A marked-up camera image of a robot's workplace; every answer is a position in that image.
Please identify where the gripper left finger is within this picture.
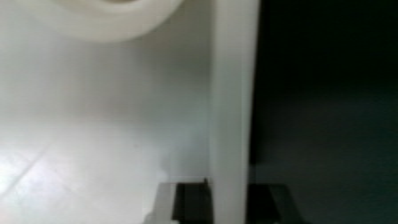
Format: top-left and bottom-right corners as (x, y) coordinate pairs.
(171, 180), (213, 224)

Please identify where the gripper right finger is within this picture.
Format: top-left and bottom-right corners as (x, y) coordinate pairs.
(247, 184), (309, 224)

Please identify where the white square tabletop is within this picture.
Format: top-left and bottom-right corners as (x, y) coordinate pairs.
(0, 0), (259, 224)

